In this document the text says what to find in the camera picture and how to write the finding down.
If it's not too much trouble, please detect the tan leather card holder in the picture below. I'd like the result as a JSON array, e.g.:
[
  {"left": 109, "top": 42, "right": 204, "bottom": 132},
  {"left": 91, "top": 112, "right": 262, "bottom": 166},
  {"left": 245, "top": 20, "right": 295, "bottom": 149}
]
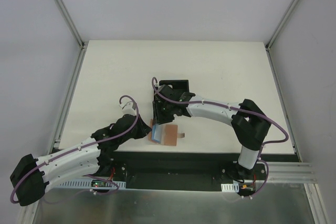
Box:
[{"left": 148, "top": 119, "right": 185, "bottom": 146}]

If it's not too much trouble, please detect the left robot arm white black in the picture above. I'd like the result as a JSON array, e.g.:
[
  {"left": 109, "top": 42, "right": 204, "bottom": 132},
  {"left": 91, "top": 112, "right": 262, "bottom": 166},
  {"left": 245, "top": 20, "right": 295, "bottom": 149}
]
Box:
[{"left": 10, "top": 114, "right": 151, "bottom": 206}]

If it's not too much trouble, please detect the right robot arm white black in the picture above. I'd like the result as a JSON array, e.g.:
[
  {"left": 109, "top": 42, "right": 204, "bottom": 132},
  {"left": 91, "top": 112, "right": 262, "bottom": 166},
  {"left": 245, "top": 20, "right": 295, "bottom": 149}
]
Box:
[{"left": 153, "top": 84, "right": 271, "bottom": 182}]

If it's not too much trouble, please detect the black card tray box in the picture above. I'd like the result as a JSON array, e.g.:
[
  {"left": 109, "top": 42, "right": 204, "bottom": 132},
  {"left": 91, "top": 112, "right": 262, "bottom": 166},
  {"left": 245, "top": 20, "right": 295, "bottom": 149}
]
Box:
[{"left": 153, "top": 80, "right": 190, "bottom": 102}]

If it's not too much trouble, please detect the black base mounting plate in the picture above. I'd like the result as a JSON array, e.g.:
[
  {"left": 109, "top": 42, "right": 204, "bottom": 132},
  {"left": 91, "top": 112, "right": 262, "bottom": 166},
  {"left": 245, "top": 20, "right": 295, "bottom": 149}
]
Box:
[{"left": 97, "top": 150, "right": 266, "bottom": 190}]

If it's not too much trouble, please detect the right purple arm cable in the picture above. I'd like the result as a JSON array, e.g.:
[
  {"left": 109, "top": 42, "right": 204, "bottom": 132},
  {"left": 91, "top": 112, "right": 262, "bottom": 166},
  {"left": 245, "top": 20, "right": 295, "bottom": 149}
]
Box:
[{"left": 151, "top": 77, "right": 289, "bottom": 198}]

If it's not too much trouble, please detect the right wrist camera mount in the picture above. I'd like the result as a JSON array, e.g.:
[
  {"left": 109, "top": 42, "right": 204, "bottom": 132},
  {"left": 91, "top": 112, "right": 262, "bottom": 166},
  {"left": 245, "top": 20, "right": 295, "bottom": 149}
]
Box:
[{"left": 154, "top": 83, "right": 161, "bottom": 90}]

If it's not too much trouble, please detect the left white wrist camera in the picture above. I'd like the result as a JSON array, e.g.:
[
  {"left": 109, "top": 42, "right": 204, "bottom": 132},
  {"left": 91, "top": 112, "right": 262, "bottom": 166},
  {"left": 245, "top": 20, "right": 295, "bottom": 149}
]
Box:
[{"left": 119, "top": 101, "right": 137, "bottom": 116}]

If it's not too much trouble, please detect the left table side rail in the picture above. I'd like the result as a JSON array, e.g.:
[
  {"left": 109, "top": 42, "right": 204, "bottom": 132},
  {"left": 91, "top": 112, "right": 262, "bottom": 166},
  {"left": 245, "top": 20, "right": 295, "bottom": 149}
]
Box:
[{"left": 48, "top": 45, "right": 87, "bottom": 154}]

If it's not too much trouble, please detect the left white cable duct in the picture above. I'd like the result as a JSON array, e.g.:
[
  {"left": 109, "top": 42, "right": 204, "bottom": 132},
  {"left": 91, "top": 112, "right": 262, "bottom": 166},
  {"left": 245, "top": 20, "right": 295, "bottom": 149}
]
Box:
[{"left": 57, "top": 178, "right": 126, "bottom": 190}]

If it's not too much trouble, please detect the white cable duct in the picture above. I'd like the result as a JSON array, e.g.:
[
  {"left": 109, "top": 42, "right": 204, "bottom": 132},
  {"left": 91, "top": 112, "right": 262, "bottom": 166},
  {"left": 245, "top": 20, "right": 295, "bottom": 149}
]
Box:
[
  {"left": 220, "top": 182, "right": 239, "bottom": 193},
  {"left": 57, "top": 178, "right": 126, "bottom": 190}
]

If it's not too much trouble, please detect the right white cable duct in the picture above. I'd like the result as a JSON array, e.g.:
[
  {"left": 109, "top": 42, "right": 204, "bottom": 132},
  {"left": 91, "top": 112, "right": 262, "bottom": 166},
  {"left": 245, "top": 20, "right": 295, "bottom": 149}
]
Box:
[{"left": 220, "top": 182, "right": 239, "bottom": 193}]

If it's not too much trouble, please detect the aluminium cross rail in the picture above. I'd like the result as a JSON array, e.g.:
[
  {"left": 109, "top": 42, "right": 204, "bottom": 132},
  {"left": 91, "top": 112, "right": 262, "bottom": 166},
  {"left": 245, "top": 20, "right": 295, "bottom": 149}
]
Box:
[{"left": 268, "top": 162, "right": 317, "bottom": 184}]

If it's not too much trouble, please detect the right aluminium frame post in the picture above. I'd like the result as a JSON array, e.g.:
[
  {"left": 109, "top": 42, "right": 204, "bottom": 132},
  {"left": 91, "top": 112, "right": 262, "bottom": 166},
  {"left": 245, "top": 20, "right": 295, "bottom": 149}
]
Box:
[{"left": 265, "top": 0, "right": 301, "bottom": 51}]

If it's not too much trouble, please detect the aluminium frame post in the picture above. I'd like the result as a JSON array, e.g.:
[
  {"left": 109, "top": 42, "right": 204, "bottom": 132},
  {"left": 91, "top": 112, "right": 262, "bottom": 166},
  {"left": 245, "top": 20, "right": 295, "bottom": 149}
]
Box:
[
  {"left": 54, "top": 0, "right": 86, "bottom": 49},
  {"left": 265, "top": 0, "right": 301, "bottom": 51}
]

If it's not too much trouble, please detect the left aluminium frame post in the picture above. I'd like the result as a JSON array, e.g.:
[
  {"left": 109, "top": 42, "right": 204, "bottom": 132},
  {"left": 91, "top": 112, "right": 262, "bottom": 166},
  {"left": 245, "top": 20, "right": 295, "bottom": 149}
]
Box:
[{"left": 54, "top": 0, "right": 86, "bottom": 49}]

